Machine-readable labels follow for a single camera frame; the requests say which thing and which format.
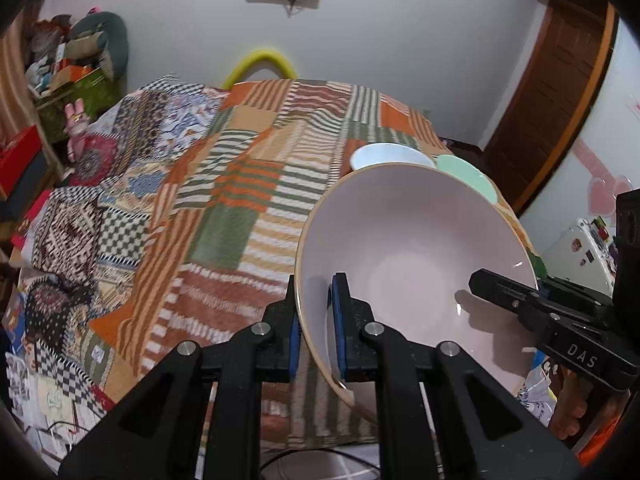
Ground green plush pillow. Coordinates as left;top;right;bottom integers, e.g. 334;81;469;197
64;11;129;81

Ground pink bowl gold rim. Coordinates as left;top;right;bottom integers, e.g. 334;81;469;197
294;164;537;422

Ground red box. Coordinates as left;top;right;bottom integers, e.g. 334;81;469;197
0;126;42;202

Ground person's right hand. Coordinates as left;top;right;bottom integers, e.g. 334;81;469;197
549;372;592;441

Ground mint green bowl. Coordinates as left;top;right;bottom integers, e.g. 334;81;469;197
436;154;498;205

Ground wooden door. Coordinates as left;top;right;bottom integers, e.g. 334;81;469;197
484;0;618;214

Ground striped patchwork blanket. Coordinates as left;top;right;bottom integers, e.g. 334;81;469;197
86;78;549;449

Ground pink rabbit toy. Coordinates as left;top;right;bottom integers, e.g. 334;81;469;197
64;99;89;162

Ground patterned checkered quilt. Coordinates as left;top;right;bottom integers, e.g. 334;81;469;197
2;76;226;444

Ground white box with stickers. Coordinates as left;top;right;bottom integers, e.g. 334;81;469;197
542;218;616;297

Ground black cable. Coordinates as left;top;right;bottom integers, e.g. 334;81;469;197
257;446;381;480

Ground striped brown curtain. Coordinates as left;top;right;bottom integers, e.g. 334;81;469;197
0;12;63;177

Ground white bowl black dots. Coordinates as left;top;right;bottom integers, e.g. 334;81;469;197
349;143;435;171

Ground green cardboard box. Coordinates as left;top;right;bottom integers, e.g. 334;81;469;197
36;68;122;144

